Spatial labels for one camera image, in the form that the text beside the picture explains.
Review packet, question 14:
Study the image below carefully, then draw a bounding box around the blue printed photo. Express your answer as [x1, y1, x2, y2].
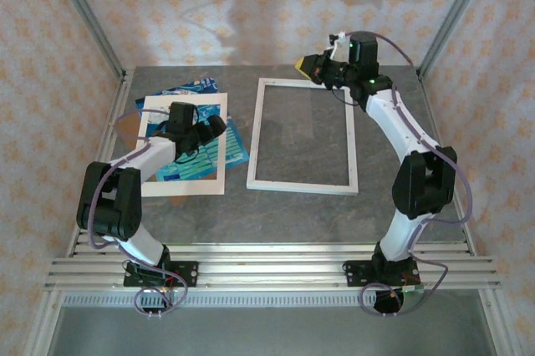
[135, 77, 251, 181]

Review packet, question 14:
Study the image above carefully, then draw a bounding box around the white mat board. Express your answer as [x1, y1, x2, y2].
[135, 92, 229, 197]

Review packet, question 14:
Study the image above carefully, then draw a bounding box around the white picture frame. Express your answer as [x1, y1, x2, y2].
[245, 77, 360, 196]

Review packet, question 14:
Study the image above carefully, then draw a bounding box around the aluminium leg profile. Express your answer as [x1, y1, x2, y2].
[478, 288, 523, 356]
[24, 288, 64, 356]

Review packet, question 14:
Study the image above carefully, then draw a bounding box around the aluminium side rail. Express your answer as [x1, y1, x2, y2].
[69, 69, 135, 257]
[415, 69, 477, 256]

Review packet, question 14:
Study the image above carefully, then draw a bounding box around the aluminium upright post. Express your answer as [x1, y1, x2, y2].
[417, 0, 498, 78]
[44, 0, 127, 78]

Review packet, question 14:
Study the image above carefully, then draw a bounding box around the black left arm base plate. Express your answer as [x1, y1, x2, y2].
[124, 261, 199, 288]

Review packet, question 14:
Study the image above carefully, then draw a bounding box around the aluminium table edge rail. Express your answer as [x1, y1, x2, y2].
[69, 242, 476, 257]

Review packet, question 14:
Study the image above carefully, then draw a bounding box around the wide aluminium mounting rail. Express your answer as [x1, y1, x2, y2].
[43, 256, 502, 292]

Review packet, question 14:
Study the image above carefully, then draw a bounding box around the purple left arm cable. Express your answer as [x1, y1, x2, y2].
[86, 109, 188, 320]

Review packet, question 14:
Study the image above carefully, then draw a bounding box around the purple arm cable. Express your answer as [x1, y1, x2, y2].
[86, 109, 188, 320]
[359, 31, 473, 318]

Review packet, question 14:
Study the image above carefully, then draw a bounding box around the grey slotted cable duct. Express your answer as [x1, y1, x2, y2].
[61, 292, 482, 308]

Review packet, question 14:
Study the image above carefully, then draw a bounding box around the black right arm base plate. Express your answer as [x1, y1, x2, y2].
[343, 259, 420, 288]

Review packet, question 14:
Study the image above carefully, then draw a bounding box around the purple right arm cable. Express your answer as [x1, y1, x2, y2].
[359, 31, 473, 318]

